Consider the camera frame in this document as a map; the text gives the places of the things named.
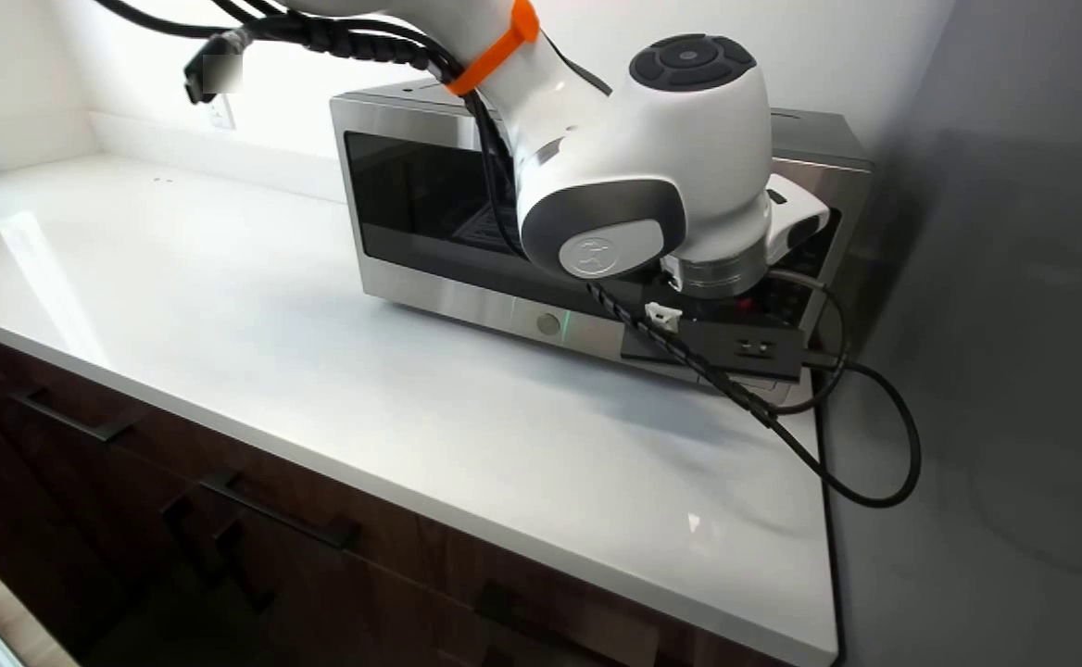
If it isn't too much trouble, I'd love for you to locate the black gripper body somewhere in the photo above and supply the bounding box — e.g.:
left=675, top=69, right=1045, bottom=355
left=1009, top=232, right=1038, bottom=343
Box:
left=672, top=277, right=824, bottom=332

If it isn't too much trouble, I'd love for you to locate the microwave door with dark window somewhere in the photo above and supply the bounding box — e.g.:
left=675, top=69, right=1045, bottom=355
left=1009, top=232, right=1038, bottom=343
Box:
left=329, top=95, right=696, bottom=371

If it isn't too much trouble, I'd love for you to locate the stainless steel microwave oven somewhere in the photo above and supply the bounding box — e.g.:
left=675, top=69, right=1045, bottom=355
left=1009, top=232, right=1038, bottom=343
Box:
left=328, top=76, right=879, bottom=387

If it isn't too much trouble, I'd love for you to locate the dark grey tall panel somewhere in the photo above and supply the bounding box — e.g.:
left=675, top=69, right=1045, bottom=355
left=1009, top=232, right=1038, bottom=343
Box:
left=809, top=0, right=1082, bottom=667

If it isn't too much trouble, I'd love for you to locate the dark wood base cabinet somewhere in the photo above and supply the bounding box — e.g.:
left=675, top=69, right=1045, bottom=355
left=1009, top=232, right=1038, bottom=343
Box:
left=0, top=322, right=804, bottom=667

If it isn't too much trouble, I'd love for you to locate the wooden cart board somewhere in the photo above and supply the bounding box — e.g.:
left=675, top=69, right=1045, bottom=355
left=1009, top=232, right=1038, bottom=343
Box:
left=0, top=557, right=82, bottom=667

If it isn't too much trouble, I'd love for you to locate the black camera cable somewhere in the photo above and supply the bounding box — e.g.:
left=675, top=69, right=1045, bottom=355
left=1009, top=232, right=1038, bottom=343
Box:
left=586, top=272, right=927, bottom=510

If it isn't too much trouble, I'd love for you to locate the orange cable strap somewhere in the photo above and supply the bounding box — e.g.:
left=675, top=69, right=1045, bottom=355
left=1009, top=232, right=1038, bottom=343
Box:
left=445, top=0, right=544, bottom=99

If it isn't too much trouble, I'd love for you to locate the black braided arm cable bundle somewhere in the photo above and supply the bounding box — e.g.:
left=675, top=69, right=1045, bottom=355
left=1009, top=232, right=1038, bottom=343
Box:
left=94, top=0, right=535, bottom=253

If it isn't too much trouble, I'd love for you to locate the black cabinet handle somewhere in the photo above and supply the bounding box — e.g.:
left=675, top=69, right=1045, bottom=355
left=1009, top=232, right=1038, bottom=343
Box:
left=193, top=470, right=368, bottom=557
left=13, top=386, right=137, bottom=448

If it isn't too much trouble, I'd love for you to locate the black loose cable with connector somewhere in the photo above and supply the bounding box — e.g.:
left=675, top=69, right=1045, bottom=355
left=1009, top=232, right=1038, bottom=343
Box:
left=183, top=27, right=255, bottom=111

